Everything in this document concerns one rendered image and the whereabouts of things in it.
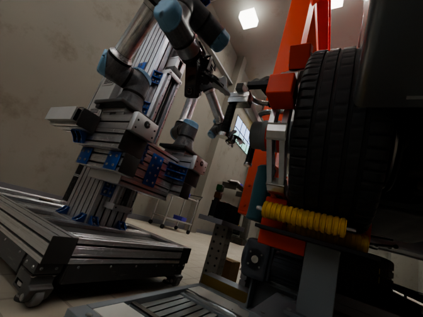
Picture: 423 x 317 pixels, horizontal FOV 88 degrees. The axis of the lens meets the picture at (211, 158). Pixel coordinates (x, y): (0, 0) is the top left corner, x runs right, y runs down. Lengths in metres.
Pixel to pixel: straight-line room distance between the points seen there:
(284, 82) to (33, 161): 3.96
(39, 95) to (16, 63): 0.46
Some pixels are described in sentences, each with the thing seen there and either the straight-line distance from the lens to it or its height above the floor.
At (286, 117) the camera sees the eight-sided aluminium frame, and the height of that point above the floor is 0.79.
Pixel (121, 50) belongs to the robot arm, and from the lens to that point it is 1.20.
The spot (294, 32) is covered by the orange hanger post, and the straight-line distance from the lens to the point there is 2.08.
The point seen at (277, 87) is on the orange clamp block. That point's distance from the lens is 0.70.
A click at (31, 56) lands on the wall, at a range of 4.36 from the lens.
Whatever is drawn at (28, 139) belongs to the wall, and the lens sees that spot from 4.23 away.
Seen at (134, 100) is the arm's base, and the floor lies 0.87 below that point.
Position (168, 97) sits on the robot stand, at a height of 1.09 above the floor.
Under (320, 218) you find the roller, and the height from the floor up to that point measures 0.52.
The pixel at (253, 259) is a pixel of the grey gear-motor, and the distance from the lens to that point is 1.15.
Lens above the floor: 0.41
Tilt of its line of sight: 16 degrees up
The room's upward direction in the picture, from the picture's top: 17 degrees clockwise
